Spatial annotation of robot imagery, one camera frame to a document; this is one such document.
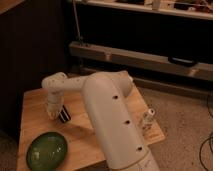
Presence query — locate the green glass bowl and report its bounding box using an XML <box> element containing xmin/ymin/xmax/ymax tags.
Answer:
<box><xmin>26</xmin><ymin>132</ymin><xmax>68</xmax><ymax>171</ymax></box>

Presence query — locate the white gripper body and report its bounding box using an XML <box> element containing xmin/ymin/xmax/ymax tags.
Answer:
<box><xmin>46</xmin><ymin>94</ymin><xmax>64</xmax><ymax>120</ymax></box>

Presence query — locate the black case handle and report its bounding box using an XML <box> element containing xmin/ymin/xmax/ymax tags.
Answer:
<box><xmin>168</xmin><ymin>57</ymin><xmax>198</xmax><ymax>67</ymax></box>

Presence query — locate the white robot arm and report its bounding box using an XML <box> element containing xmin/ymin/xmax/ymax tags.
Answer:
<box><xmin>41</xmin><ymin>71</ymin><xmax>160</xmax><ymax>171</ymax></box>

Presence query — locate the black whiteboard eraser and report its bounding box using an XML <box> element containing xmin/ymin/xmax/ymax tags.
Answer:
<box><xmin>59</xmin><ymin>106</ymin><xmax>71</xmax><ymax>123</ymax></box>

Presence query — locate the white shelf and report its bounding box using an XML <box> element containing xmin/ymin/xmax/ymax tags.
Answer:
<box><xmin>76</xmin><ymin>0</ymin><xmax>213</xmax><ymax>21</ymax></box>

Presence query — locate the long grey case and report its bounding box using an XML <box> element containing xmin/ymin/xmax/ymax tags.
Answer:
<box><xmin>69</xmin><ymin>41</ymin><xmax>213</xmax><ymax>81</ymax></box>

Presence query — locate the clear plastic bottle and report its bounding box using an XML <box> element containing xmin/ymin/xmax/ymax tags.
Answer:
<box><xmin>142</xmin><ymin>108</ymin><xmax>156</xmax><ymax>131</ymax></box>

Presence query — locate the black floor cable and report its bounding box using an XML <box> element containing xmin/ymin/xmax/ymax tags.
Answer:
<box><xmin>198</xmin><ymin>96</ymin><xmax>213</xmax><ymax>163</ymax></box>

